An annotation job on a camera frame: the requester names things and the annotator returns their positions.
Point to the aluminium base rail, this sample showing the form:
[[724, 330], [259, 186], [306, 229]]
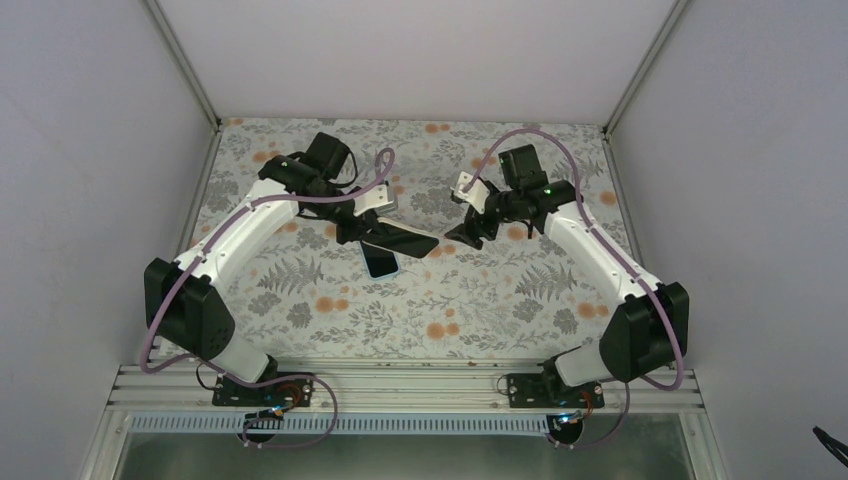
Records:
[[372, 387]]

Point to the phone in light-blue case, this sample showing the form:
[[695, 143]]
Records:
[[379, 263]]

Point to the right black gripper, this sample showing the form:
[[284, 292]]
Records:
[[471, 236]]

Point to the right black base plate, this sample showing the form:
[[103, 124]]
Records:
[[547, 391]]

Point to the white slotted cable duct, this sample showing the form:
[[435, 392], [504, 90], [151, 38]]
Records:
[[352, 423]]

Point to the black phone with blue edge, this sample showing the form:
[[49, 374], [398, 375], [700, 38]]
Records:
[[416, 248]]

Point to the floral patterned table mat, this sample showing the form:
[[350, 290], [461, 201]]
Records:
[[520, 296]]

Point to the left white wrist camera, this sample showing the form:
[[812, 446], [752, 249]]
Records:
[[380, 200]]

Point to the black object at corner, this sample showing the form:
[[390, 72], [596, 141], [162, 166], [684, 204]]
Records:
[[832, 445]]

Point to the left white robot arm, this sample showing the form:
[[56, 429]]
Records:
[[186, 316]]

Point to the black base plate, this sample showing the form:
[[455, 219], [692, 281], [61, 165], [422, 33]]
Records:
[[547, 391], [283, 395]]

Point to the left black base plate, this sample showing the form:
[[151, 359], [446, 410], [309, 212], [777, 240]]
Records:
[[283, 395]]

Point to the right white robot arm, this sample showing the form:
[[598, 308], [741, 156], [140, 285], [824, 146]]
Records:
[[649, 324]]

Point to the cream white phone case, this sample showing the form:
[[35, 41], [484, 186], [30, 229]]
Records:
[[391, 225]]

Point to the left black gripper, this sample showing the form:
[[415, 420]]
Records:
[[358, 230]]

